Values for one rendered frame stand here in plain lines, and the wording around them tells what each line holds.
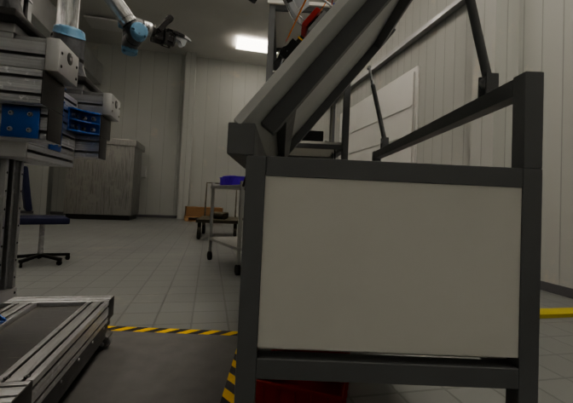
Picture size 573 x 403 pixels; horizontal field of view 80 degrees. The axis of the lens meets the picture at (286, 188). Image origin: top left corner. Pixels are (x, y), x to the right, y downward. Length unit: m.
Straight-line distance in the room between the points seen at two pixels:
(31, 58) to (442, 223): 1.09
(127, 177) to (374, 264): 9.14
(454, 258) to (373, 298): 0.18
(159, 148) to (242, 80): 3.41
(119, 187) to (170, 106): 3.17
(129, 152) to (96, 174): 0.94
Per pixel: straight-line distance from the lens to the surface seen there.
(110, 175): 9.76
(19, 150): 1.27
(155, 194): 11.09
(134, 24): 1.84
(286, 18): 2.33
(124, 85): 11.74
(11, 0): 1.29
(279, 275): 0.70
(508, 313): 0.85
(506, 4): 4.53
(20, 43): 1.19
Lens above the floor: 0.71
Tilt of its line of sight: 2 degrees up
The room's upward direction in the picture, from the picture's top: 3 degrees clockwise
